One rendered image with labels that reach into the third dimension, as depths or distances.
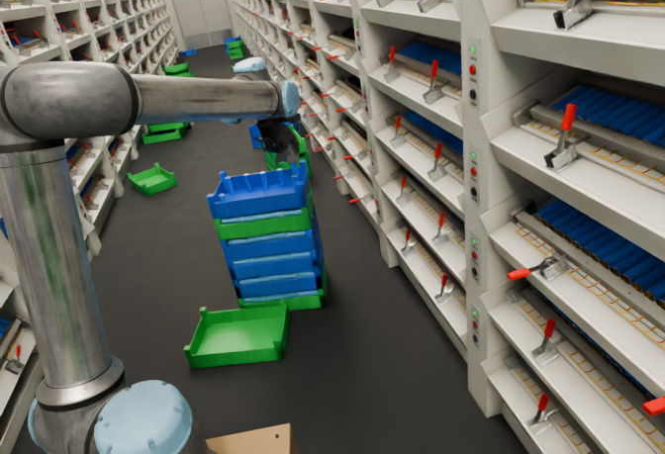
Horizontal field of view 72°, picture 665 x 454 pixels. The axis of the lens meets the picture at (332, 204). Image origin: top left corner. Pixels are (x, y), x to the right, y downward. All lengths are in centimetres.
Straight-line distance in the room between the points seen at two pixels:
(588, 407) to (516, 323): 21
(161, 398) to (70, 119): 49
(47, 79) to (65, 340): 45
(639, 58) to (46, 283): 90
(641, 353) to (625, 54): 38
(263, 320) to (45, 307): 88
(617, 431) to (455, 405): 53
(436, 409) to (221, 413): 59
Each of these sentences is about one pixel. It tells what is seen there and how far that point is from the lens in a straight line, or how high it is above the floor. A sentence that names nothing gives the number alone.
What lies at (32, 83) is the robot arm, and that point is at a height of 96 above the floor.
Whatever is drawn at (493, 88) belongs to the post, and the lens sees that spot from 84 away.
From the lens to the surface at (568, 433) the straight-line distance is 111.
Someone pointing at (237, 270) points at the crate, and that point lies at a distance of 159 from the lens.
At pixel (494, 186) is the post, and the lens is 91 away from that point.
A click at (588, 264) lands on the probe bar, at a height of 58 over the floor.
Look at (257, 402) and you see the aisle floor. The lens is 143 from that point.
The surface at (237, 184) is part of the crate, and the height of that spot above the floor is 42.
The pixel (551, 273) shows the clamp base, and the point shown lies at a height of 56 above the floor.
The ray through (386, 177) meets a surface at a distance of 161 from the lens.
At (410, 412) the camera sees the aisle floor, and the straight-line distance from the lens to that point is 133.
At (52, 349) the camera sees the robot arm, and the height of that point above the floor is 53.
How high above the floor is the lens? 105
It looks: 27 degrees down
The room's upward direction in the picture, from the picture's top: 10 degrees counter-clockwise
